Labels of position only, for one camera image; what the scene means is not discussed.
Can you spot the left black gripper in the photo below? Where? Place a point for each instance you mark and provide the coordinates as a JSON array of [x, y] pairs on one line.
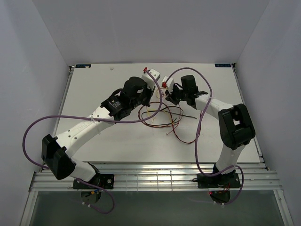
[[149, 92]]

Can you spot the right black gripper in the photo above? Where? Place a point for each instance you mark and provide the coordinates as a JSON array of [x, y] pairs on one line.
[[170, 96]]

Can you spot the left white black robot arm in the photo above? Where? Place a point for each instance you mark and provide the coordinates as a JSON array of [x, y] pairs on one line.
[[58, 152]]

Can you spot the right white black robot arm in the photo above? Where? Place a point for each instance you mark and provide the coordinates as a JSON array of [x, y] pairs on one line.
[[235, 124]]

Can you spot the left blue label sticker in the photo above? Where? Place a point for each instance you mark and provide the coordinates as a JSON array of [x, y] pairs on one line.
[[82, 65]]

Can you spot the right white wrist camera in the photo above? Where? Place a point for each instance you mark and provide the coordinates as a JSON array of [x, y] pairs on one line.
[[168, 83]]

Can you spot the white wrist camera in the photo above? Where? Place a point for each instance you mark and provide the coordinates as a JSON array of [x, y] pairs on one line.
[[168, 83], [150, 75]]

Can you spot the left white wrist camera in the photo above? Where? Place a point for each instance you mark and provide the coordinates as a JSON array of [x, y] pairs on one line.
[[150, 75]]

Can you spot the aluminium rail frame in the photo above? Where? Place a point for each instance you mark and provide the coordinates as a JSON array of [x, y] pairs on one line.
[[156, 164]]

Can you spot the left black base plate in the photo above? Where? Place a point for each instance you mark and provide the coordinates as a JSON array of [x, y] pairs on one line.
[[105, 181]]

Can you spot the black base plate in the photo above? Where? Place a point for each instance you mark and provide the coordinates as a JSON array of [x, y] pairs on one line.
[[220, 181], [105, 181]]

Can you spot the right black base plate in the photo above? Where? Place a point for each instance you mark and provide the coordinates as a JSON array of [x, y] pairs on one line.
[[220, 181]]

